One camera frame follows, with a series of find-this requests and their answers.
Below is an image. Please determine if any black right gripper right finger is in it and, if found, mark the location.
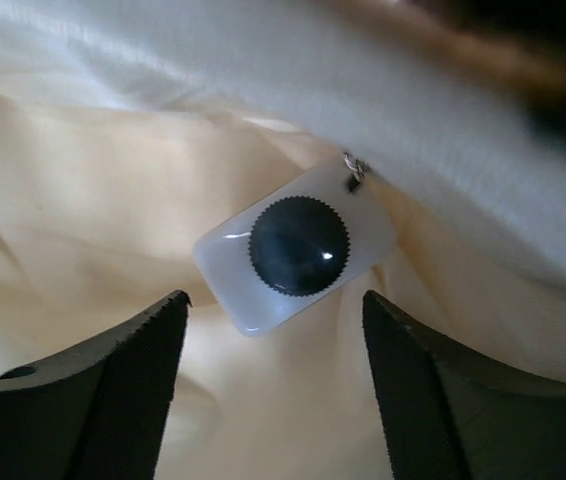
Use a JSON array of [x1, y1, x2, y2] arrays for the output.
[[363, 291, 566, 479]]

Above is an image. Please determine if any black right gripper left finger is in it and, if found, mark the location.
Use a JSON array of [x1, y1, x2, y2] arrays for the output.
[[0, 291, 190, 479]]

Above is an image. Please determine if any white bottle black cap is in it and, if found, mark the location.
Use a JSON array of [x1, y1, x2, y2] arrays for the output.
[[193, 156, 396, 336]]

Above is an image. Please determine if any orange canvas bag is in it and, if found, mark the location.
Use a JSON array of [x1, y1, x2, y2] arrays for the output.
[[0, 1, 566, 479]]

